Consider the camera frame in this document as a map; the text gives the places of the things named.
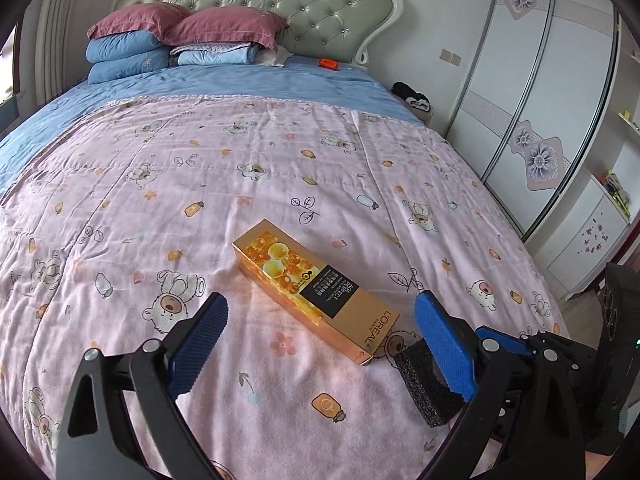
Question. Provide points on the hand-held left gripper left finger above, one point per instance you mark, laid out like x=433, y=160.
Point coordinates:
x=200, y=345

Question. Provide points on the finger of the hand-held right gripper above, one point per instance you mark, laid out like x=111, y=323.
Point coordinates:
x=515, y=346

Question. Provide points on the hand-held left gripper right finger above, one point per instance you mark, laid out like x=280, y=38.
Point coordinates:
x=445, y=345

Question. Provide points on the black foam block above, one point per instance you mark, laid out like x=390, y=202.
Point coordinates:
x=425, y=395

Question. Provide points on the gold cosmetics box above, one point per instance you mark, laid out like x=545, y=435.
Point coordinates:
x=310, y=290

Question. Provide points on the white cabinet with stickers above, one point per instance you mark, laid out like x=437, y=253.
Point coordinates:
x=590, y=245

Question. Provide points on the items on white shelf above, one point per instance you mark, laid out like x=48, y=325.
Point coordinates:
x=616, y=190

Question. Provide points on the pink printed quilt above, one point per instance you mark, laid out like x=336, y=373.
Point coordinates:
x=150, y=210

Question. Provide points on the black item on nightstand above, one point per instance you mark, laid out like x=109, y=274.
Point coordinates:
x=410, y=94

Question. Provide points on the white sliding wardrobe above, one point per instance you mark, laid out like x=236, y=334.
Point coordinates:
x=525, y=85

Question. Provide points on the blue bedsheet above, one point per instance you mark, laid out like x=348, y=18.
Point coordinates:
x=200, y=82

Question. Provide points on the blue pillow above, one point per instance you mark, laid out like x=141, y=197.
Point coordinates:
x=125, y=47
x=125, y=70

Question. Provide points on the folded light blue quilt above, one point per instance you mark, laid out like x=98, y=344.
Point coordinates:
x=215, y=55

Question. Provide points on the white cloth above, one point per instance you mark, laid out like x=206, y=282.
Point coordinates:
x=275, y=56

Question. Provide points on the small orange object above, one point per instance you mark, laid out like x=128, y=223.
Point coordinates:
x=328, y=63

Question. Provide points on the mauve pillow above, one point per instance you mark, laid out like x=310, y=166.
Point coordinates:
x=225, y=27
x=140, y=20

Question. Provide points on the pale curtain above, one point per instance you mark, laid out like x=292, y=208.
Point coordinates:
x=60, y=35

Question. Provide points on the tufted green white headboard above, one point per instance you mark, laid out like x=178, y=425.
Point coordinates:
x=310, y=5

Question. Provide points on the wall switch plate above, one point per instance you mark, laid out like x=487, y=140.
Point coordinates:
x=450, y=56

